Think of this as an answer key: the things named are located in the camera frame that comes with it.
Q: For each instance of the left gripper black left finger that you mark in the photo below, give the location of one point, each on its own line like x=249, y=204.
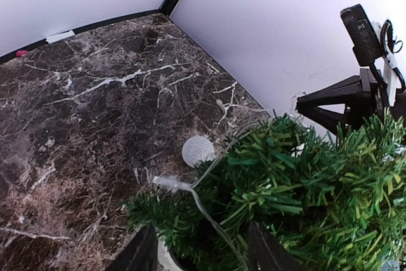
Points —
x=140, y=254

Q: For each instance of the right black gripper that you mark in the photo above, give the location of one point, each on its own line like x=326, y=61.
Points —
x=374, y=96

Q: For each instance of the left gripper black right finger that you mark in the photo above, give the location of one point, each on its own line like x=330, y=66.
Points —
x=266, y=253

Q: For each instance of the small green christmas tree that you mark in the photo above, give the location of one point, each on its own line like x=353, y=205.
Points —
x=333, y=204

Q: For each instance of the white woven ball light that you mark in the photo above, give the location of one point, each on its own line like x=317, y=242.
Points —
x=197, y=149

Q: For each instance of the white tape strip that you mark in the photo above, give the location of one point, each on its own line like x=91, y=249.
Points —
x=60, y=36

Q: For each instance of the small red object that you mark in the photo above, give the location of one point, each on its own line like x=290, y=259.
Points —
x=21, y=53

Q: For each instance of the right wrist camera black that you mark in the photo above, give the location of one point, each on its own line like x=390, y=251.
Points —
x=366, y=46

